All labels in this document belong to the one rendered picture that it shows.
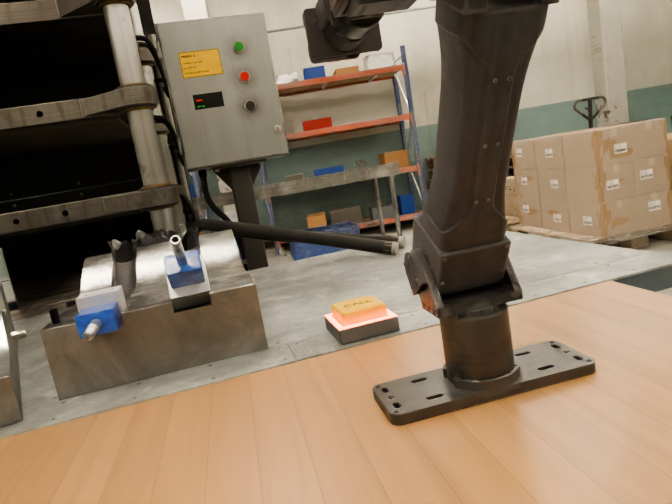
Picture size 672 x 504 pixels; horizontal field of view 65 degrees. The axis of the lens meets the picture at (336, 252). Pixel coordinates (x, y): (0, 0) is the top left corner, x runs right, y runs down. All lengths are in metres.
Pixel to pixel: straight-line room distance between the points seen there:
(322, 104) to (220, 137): 5.97
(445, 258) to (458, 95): 0.14
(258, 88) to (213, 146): 0.21
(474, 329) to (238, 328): 0.34
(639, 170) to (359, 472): 4.19
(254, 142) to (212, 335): 0.94
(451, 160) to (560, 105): 8.07
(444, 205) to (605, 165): 3.90
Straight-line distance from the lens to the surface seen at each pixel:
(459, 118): 0.41
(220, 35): 1.61
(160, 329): 0.71
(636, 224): 4.53
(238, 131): 1.57
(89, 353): 0.73
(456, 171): 0.43
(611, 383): 0.53
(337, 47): 0.76
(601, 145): 4.32
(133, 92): 1.43
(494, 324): 0.49
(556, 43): 8.58
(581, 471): 0.42
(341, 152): 7.47
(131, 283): 0.93
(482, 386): 0.50
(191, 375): 0.70
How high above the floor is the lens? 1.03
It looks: 9 degrees down
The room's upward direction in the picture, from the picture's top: 10 degrees counter-clockwise
